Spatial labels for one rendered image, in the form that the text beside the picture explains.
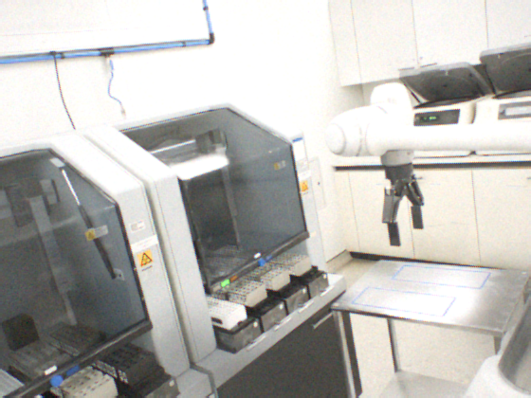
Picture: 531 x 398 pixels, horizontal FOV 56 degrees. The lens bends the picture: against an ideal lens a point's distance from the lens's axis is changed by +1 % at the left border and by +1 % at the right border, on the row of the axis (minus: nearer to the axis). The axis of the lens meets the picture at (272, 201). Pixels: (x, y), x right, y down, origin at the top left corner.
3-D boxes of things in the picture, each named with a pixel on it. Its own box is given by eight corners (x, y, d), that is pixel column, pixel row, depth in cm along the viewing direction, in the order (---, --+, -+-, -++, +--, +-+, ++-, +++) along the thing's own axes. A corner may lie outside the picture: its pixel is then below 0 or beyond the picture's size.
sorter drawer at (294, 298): (187, 290, 251) (183, 274, 249) (208, 279, 261) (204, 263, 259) (297, 317, 202) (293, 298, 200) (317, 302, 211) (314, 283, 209)
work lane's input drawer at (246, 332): (136, 318, 230) (131, 300, 228) (160, 305, 240) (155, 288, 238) (245, 356, 181) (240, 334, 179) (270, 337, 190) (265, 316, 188)
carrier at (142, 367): (155, 366, 169) (151, 351, 168) (158, 368, 168) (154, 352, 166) (125, 386, 161) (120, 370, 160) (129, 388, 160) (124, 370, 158)
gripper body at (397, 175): (403, 167, 129) (407, 200, 131) (417, 158, 135) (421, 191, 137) (377, 167, 134) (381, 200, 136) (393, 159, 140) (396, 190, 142)
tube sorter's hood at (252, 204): (135, 277, 217) (95, 134, 202) (233, 229, 259) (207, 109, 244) (211, 296, 182) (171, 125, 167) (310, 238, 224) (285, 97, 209)
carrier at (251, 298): (264, 296, 207) (261, 282, 206) (267, 297, 206) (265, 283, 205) (245, 308, 199) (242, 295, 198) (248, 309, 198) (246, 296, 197)
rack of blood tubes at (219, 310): (181, 317, 206) (178, 304, 205) (200, 306, 213) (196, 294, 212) (229, 333, 186) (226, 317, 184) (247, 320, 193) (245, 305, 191)
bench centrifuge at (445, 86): (395, 159, 384) (385, 75, 369) (433, 142, 426) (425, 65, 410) (467, 157, 345) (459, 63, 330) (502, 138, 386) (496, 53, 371)
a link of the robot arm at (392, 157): (418, 137, 133) (421, 159, 135) (388, 139, 139) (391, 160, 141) (402, 145, 127) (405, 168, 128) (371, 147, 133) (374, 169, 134)
